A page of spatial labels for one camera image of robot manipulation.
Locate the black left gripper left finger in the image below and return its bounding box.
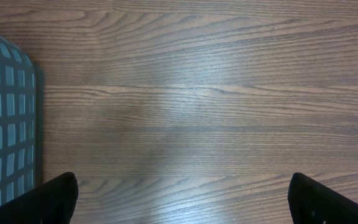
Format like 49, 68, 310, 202
0, 172, 78, 224

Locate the grey plastic basket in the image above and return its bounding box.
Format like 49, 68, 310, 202
0, 36, 44, 206

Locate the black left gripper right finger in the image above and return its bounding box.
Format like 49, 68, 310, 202
288, 172, 358, 224

